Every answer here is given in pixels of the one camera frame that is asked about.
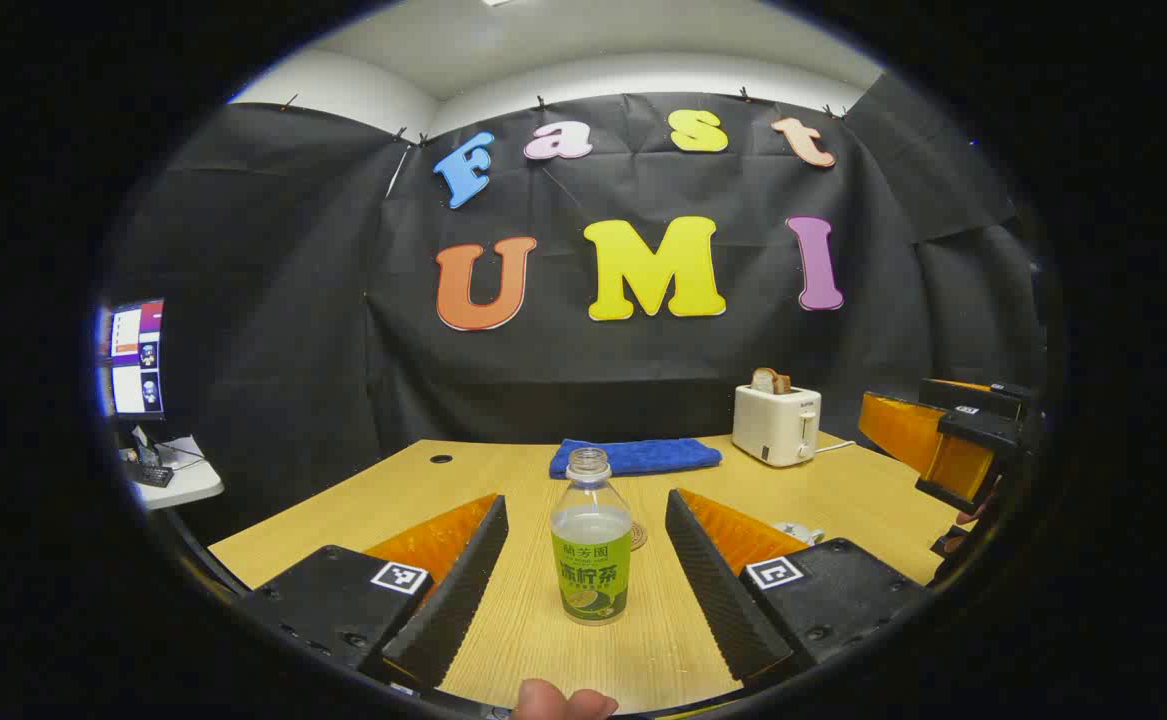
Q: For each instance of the black keyboard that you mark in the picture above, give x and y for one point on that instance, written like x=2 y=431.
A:
x=151 y=474

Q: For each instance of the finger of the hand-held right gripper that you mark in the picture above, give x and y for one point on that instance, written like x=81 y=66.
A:
x=978 y=435
x=943 y=395

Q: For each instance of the green label water bottle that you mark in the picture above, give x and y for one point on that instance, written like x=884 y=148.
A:
x=591 y=560

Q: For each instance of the computer monitor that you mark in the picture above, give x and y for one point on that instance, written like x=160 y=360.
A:
x=133 y=360

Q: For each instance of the bread slice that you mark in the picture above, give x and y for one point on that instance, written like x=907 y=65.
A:
x=769 y=381

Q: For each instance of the blue folded towel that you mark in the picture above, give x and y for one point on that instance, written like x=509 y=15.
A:
x=643 y=456

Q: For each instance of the black backdrop cloth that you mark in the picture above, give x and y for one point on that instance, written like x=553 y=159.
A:
x=343 y=350

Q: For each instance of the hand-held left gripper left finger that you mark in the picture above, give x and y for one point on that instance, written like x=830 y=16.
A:
x=453 y=600

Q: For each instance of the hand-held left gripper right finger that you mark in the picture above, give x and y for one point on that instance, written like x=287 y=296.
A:
x=718 y=600

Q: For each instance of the white toaster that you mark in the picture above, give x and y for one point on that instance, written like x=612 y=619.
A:
x=768 y=425

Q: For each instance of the white side table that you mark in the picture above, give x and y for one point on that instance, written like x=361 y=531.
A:
x=188 y=485

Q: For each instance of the round wooden coaster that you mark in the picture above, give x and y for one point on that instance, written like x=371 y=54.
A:
x=639 y=535

